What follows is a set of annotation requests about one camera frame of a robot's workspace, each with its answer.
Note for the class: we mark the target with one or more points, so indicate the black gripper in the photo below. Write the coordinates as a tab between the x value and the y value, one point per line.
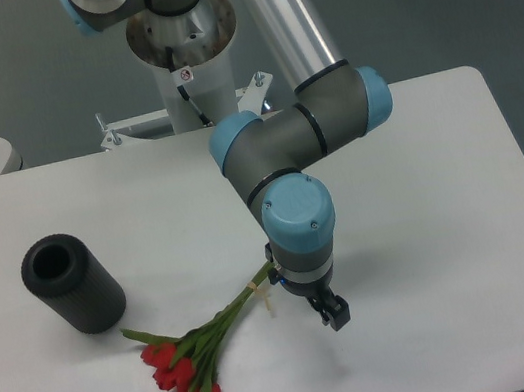
308	275

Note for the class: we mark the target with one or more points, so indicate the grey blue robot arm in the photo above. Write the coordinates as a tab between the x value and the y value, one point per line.
263	159

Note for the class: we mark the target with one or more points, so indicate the red tulip bouquet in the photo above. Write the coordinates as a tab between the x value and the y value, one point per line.
190	363

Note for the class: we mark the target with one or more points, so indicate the black ribbed cylindrical vase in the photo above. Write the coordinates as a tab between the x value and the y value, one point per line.
62	272

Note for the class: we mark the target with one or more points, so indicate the white metal base frame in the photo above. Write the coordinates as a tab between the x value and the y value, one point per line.
157	124

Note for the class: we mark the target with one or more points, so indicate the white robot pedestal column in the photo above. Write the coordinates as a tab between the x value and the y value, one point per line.
189	59

